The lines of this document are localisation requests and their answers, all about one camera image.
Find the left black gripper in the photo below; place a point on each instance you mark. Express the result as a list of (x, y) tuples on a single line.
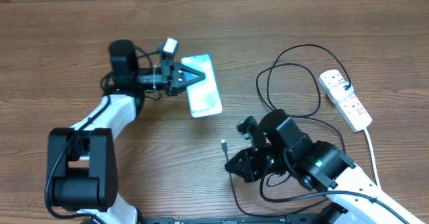
[(179, 85)]

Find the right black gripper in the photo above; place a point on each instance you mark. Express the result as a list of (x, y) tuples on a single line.
[(251, 174)]

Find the Samsung Galaxy smartphone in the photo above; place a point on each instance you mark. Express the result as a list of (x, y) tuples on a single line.
[(203, 97)]

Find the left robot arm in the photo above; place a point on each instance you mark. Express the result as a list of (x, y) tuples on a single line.
[(82, 178)]

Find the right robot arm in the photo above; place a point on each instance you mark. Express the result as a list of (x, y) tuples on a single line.
[(278, 146)]

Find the white USB charger adapter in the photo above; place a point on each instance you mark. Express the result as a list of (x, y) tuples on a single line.
[(340, 92)]

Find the white power strip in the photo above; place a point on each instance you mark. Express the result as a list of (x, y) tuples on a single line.
[(352, 110)]

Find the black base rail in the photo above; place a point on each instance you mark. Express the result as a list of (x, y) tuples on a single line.
[(290, 219)]

